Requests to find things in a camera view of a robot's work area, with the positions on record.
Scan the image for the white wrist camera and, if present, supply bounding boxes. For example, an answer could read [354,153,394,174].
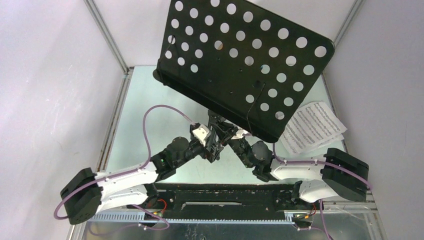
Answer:
[191,124,211,147]
[231,129,251,140]

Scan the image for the aluminium frame rail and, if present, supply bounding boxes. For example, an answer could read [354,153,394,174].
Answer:
[68,193,383,240]

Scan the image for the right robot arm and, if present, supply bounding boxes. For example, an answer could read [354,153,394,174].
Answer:
[223,137,371,209]

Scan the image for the black music stand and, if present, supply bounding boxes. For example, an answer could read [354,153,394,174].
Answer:
[153,0,335,143]

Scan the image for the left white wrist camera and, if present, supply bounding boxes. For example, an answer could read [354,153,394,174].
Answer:
[191,124,211,147]

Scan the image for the sheet music page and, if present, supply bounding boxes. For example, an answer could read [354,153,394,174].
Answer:
[283,101,347,136]
[279,129,344,155]

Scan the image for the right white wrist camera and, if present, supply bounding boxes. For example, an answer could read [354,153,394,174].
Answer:
[231,129,251,140]

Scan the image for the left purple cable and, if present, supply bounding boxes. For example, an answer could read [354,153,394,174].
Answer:
[53,104,200,231]

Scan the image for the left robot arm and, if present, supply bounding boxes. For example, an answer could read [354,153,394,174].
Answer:
[60,137,224,225]

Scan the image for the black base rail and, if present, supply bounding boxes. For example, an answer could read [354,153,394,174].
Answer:
[139,183,320,222]

